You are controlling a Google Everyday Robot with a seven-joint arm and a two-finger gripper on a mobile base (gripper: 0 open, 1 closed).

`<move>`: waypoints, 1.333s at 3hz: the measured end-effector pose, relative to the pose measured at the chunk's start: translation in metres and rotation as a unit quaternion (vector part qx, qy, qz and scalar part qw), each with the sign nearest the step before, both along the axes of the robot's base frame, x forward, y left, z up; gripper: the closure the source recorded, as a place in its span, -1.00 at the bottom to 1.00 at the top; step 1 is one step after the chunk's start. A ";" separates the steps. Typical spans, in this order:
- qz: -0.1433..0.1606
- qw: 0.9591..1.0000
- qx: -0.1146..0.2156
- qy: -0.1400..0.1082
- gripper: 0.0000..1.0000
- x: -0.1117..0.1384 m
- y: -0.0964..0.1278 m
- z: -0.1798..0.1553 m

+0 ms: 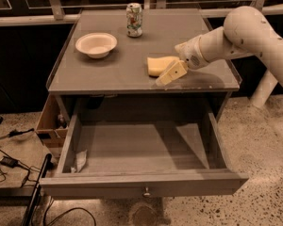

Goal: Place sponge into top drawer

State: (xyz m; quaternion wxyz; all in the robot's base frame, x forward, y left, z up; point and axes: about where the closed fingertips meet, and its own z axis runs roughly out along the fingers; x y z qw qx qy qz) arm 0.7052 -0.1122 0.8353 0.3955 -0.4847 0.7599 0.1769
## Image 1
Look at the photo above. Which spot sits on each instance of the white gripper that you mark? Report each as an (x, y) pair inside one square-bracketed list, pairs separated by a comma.
[(191, 53)]

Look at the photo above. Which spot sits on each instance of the yellow sponge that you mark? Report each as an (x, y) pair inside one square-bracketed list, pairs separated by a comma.
[(156, 65)]

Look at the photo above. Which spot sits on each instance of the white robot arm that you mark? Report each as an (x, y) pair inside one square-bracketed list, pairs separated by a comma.
[(245, 32)]

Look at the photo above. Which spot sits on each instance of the open grey top drawer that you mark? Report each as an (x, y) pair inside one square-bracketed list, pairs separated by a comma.
[(172, 158)]

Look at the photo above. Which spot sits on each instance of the metal drawer knob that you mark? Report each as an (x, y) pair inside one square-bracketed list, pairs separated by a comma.
[(146, 193)]

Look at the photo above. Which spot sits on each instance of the green white soda can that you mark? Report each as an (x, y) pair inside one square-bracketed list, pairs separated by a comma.
[(134, 20)]

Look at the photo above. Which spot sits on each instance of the grey cabinet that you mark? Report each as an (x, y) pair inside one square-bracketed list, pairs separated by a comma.
[(124, 70)]

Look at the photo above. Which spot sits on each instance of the white bowl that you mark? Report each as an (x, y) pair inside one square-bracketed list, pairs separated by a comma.
[(96, 45)]

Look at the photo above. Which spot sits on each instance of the crumpled paper scrap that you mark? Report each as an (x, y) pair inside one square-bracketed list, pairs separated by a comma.
[(80, 162)]

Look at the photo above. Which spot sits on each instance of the cardboard box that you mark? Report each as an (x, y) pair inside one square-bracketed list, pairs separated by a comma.
[(49, 129)]

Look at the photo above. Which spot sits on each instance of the black pole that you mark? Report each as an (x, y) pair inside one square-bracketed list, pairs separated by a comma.
[(36, 191)]

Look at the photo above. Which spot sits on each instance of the black power adapter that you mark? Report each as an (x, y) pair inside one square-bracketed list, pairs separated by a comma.
[(8, 162)]

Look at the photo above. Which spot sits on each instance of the metal railing frame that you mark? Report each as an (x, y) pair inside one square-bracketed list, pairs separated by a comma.
[(125, 3)]

